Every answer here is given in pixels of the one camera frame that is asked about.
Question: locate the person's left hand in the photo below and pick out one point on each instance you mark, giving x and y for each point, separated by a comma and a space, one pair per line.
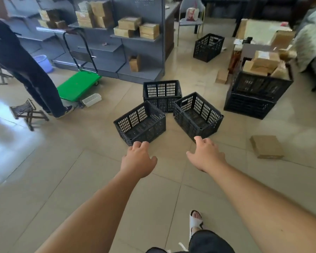
137, 162

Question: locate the person's right hand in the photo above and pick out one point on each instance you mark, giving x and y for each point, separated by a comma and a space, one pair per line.
208, 156

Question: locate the person's left thumb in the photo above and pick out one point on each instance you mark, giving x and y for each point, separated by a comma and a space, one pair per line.
153, 162

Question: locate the person's right thumb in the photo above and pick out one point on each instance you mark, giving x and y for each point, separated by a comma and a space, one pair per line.
192, 157

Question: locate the person's right forearm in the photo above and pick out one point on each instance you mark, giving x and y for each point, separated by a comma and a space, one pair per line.
266, 208

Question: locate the person's left forearm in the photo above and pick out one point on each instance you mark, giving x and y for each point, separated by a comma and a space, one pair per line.
100, 216

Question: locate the black plastic crate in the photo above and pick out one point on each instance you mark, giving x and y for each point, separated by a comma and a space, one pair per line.
162, 89
181, 113
208, 48
147, 129
260, 85
247, 106

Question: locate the white sandal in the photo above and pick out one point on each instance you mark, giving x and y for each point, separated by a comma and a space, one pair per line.
193, 225

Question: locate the flat cardboard box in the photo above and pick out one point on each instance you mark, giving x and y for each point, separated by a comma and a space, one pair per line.
266, 146

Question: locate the small cardboard box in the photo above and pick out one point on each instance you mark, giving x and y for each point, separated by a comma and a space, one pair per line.
222, 76

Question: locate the person's black shorts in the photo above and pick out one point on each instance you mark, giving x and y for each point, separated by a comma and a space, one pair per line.
208, 242

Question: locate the small white plastic basket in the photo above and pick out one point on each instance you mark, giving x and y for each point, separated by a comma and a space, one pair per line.
91, 100

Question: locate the brown cardboard box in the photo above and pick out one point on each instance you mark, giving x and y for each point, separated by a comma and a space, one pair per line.
279, 72
250, 68
266, 60
281, 39
134, 63

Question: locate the green platform trolley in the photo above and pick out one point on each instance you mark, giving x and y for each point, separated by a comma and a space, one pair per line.
76, 85

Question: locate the grey metal shelving unit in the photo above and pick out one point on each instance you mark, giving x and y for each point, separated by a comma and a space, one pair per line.
139, 52

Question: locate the red and white bag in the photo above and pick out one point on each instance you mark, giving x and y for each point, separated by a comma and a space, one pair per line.
192, 14

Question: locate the lavender plastic bucket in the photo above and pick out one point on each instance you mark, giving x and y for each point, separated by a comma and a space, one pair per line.
43, 64

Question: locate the group of brown cardboard boxes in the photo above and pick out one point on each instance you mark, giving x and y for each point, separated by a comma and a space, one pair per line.
101, 15

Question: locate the dark sofa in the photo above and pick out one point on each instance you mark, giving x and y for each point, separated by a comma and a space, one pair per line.
266, 7

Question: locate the metal frame chair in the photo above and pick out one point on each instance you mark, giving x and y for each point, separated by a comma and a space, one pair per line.
191, 22

